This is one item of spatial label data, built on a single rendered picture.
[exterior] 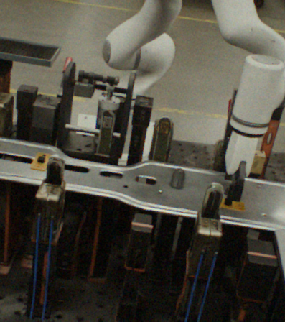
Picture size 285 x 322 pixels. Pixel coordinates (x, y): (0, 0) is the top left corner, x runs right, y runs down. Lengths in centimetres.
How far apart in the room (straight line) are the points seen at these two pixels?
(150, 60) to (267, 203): 63
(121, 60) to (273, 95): 66
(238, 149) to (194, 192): 20
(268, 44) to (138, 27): 51
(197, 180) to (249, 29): 41
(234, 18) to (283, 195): 48
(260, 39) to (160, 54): 57
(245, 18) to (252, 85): 16
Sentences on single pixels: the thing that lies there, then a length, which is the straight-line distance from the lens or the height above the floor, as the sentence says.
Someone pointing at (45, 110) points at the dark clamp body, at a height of 107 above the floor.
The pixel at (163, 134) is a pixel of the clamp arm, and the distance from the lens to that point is 153.
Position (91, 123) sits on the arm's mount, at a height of 80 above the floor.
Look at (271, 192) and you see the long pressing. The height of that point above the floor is 100.
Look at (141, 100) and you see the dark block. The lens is 157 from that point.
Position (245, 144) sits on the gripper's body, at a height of 119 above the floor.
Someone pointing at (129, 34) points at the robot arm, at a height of 123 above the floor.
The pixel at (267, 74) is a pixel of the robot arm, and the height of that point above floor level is 135.
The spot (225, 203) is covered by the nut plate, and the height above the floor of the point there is 101.
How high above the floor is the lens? 172
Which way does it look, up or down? 29 degrees down
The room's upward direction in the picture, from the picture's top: 10 degrees clockwise
